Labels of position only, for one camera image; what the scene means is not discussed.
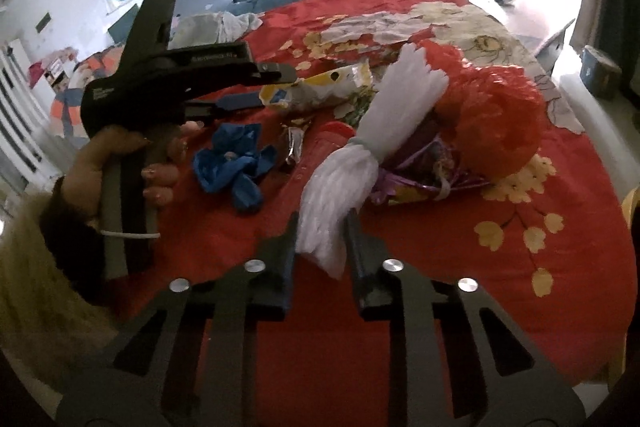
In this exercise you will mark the yellow snack wrapper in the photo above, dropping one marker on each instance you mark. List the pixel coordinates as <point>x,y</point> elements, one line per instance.
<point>320,89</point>

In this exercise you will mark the person's left forearm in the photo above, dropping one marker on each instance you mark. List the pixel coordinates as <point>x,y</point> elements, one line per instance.
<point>30,267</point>

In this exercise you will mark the red floral cloth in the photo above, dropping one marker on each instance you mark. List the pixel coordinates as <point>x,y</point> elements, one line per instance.
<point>450,257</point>

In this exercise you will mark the blue rubber glove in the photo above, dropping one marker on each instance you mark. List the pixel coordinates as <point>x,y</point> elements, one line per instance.
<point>225,162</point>

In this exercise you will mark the orange striped blanket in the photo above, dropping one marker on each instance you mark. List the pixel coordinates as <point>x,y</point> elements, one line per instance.
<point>70,107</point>

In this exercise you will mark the colourful snack packet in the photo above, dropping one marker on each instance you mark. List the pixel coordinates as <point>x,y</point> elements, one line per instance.
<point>425,187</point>

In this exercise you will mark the person's left hand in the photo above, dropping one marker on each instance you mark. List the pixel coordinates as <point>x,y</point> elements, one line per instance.
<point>85,167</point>

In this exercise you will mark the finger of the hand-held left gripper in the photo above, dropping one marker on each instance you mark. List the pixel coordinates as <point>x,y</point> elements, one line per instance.
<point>235,102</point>
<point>275,73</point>

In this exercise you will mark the beige coffee table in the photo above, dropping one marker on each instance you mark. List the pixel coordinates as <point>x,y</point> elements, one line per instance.
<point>515,27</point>

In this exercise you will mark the teal tin box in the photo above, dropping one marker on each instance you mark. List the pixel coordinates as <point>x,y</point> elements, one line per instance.
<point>600,69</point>

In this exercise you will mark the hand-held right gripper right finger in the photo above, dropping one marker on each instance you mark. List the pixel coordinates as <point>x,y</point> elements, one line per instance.
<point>356,257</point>

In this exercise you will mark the grey white cloth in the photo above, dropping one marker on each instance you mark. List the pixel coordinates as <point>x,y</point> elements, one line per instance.
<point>210,29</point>

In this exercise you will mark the white fringed bundle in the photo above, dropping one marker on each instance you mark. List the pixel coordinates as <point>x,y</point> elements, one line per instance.
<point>405,92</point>

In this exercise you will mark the red plastic bag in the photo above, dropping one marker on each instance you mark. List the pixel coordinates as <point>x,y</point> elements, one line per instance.
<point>490,107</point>

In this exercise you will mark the white cabinet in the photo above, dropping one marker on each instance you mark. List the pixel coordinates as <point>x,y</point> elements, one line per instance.
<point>20,117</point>

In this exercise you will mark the silver foil wrapper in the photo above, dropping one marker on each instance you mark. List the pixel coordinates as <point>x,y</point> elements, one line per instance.
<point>295,147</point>

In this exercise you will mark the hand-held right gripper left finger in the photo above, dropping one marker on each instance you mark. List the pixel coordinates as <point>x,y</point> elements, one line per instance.
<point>286,257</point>

